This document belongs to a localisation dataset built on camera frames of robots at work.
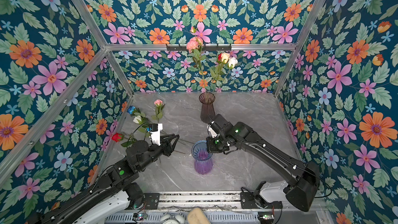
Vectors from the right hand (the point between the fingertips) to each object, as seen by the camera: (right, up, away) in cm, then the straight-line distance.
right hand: (208, 146), depth 72 cm
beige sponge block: (-5, -29, -5) cm, 30 cm away
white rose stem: (-44, +8, +30) cm, 53 cm away
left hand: (-13, +5, -3) cm, 15 cm away
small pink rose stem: (-36, +17, +36) cm, 53 cm away
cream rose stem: (+6, +40, +12) cm, 42 cm away
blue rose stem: (-53, +16, +33) cm, 64 cm away
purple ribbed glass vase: (-3, -9, +8) cm, 13 cm away
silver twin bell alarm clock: (-16, -29, -7) cm, 34 cm away
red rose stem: (-55, 0, +20) cm, 59 cm away
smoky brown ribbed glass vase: (-1, +15, +37) cm, 40 cm away
